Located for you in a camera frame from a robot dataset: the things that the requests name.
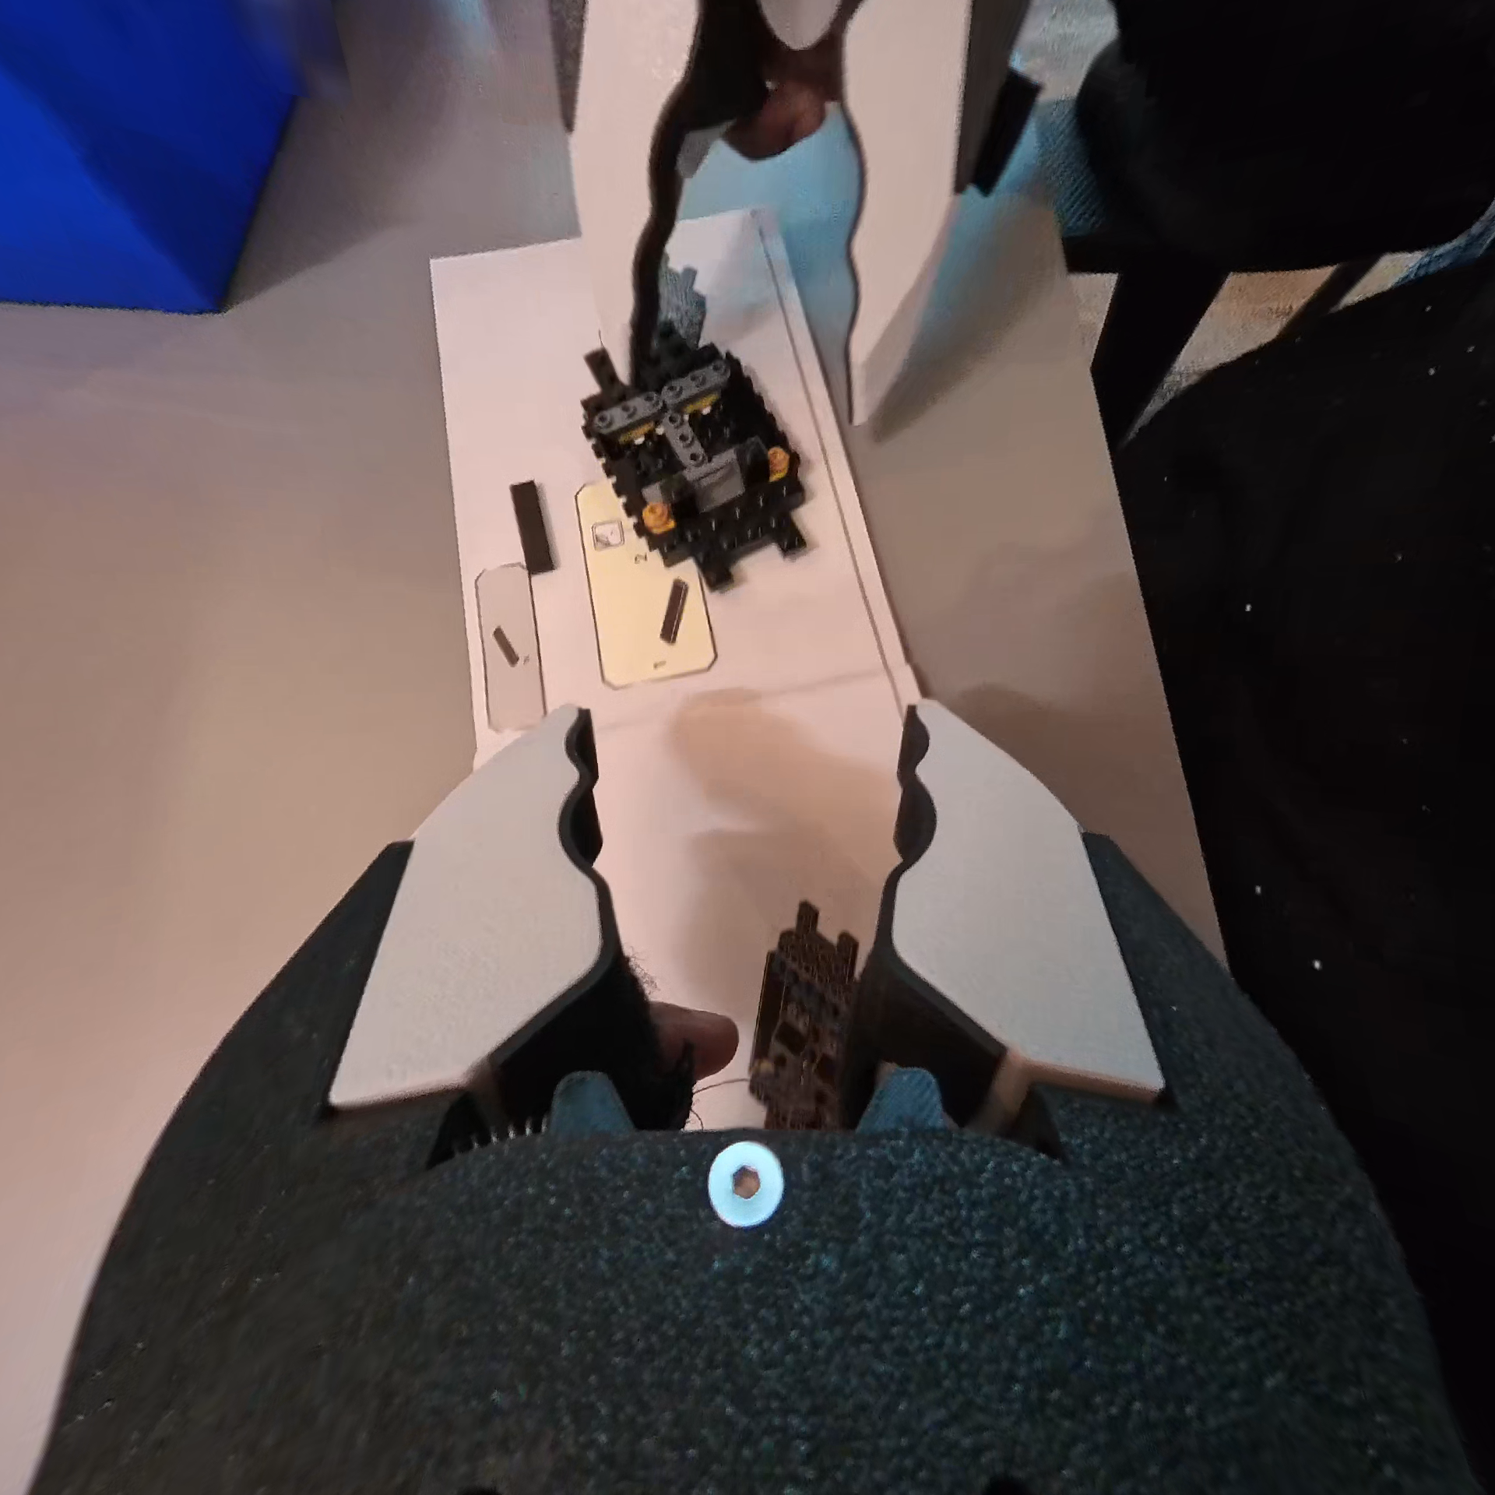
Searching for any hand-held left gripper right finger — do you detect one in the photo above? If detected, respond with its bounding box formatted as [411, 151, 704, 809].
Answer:
[864, 701, 1169, 1105]

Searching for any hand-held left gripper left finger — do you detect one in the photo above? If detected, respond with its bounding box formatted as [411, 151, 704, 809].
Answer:
[327, 705, 625, 1112]

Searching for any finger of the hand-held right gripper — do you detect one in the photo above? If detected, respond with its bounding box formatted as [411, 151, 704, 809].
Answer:
[835, 0, 978, 432]
[574, 0, 752, 390]

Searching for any white instruction booklet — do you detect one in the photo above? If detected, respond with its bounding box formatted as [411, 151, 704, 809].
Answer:
[428, 212, 926, 1130]

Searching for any black lego tile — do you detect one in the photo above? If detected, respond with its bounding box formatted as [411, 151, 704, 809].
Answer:
[508, 477, 557, 577]

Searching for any black lego model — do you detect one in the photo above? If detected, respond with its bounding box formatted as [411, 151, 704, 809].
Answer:
[580, 316, 810, 596]

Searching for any person's right hand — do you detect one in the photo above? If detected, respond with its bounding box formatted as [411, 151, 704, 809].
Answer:
[724, 46, 850, 157]

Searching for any person's left hand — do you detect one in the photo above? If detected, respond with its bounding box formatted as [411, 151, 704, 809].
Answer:
[653, 1004, 743, 1080]

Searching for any black chair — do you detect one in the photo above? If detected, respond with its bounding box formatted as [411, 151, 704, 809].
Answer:
[1016, 0, 1495, 451]

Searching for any black speckled clothing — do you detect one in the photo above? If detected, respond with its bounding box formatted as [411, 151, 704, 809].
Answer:
[1108, 256, 1495, 1344]

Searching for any blue storage bin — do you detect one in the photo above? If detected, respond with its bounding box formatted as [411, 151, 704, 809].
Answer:
[0, 0, 310, 316]

